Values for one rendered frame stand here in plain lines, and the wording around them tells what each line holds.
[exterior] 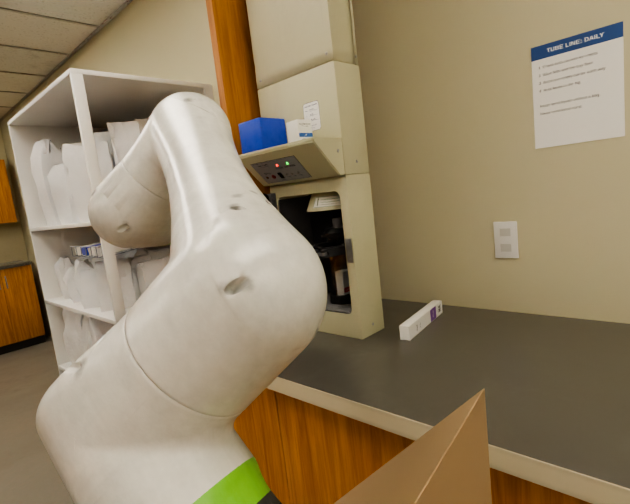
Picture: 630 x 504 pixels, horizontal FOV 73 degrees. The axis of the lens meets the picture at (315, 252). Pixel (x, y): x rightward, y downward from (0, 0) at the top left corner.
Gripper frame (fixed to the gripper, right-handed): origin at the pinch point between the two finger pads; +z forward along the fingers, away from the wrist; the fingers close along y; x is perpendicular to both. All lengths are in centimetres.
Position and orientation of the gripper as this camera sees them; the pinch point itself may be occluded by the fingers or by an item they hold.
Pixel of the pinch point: (338, 246)
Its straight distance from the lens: 136.3
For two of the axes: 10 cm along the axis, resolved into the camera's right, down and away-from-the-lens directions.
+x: 1.1, 9.8, 1.3
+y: -7.2, -0.1, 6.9
